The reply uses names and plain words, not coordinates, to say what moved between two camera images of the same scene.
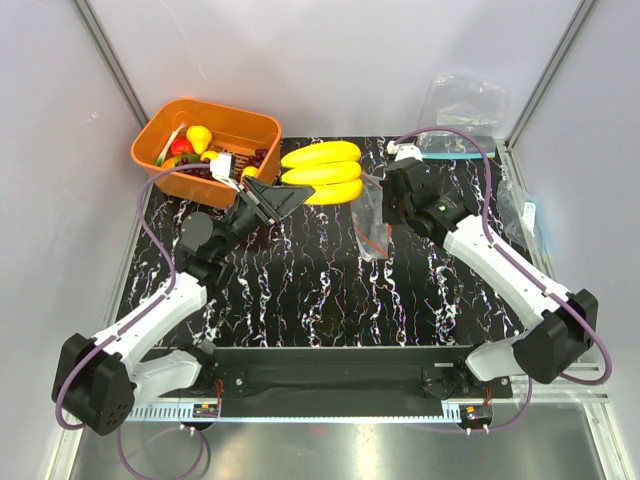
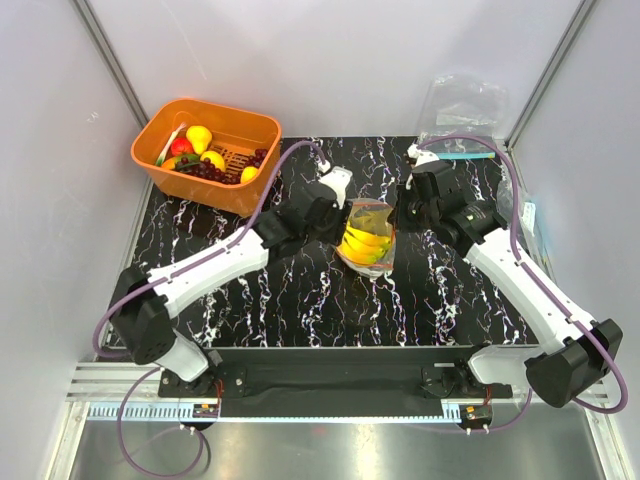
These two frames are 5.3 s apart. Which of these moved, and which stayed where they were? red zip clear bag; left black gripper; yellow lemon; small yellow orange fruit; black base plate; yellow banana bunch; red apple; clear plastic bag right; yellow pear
Moved: yellow banana bunch; red zip clear bag; left black gripper
Stayed: yellow pear; clear plastic bag right; small yellow orange fruit; red apple; yellow lemon; black base plate
